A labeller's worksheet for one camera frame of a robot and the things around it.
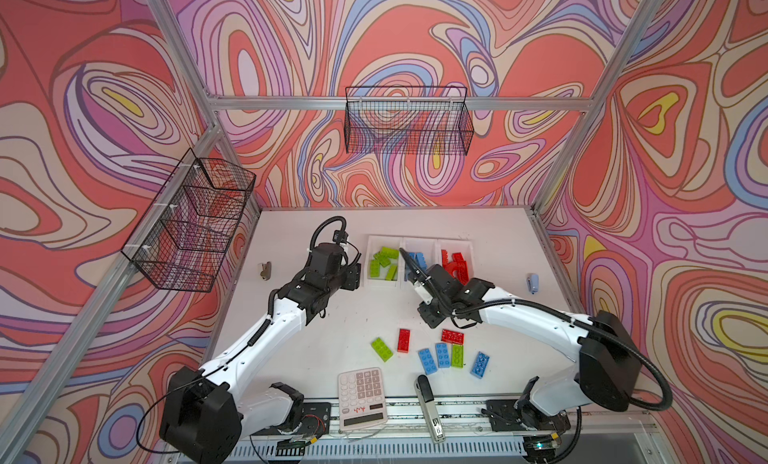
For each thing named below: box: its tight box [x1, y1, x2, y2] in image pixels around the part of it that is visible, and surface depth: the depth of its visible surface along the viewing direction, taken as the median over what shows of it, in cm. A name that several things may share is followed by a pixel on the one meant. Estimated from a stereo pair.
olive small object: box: [260, 261, 272, 281], surface depth 103 cm
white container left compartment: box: [363, 234, 405, 289], surface depth 103 cm
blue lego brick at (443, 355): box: [435, 342, 451, 368], surface depth 84 cm
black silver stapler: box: [415, 374, 446, 443], surface depth 74 cm
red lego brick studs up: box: [441, 329, 465, 345], surface depth 88 cm
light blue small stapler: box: [527, 274, 539, 295], surface depth 98 cm
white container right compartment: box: [437, 239, 474, 279], surface depth 102 cm
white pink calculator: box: [338, 367, 388, 431], surface depth 76 cm
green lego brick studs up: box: [452, 344, 464, 368], surface depth 85 cm
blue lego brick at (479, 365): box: [470, 351, 490, 379], surface depth 83 cm
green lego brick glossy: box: [370, 337, 394, 363], surface depth 85 cm
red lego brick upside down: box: [397, 328, 410, 353], surface depth 86 cm
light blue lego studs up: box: [418, 348, 438, 375], surface depth 84 cm
